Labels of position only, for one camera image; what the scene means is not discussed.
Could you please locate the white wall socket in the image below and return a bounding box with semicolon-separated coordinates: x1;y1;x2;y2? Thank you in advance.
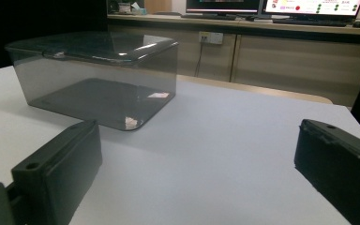
199;31;224;45

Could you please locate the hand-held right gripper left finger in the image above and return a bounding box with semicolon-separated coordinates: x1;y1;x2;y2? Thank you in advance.
10;119;103;225

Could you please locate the dark screen computer monitor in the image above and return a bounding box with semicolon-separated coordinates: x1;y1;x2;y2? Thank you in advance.
186;0;262;16

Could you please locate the black power cable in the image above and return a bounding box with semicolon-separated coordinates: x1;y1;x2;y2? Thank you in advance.
194;37;206;78

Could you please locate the teal tissue box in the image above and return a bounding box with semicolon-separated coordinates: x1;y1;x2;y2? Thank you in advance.
130;2;148;16

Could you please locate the transparent grey storage box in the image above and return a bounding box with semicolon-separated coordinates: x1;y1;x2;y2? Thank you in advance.
7;46;179;131

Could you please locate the black curtain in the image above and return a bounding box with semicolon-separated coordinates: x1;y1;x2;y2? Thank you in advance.
0;0;109;73

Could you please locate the transparent grey box lid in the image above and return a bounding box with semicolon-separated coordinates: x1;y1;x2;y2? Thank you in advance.
4;31;180;67

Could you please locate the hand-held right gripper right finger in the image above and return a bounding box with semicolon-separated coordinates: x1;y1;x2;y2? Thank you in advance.
293;118;360;225

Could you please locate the white screen computer monitor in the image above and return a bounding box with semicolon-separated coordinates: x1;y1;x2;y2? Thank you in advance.
262;0;360;18

